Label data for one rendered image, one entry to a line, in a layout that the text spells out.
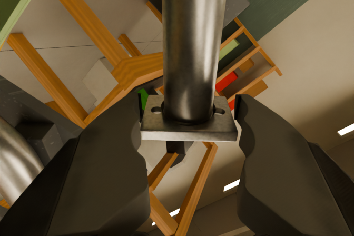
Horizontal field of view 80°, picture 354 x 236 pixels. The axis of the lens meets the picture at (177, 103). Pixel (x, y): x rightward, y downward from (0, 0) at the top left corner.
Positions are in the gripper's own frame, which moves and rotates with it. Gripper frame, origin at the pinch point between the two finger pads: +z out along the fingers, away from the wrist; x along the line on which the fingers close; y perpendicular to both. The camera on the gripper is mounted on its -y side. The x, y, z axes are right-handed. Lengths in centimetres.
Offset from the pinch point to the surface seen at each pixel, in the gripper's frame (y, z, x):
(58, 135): 5.8, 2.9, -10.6
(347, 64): 170, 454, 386
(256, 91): 244, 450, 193
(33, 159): 5.3, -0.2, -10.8
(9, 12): -1.8, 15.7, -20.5
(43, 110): 3.7, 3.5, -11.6
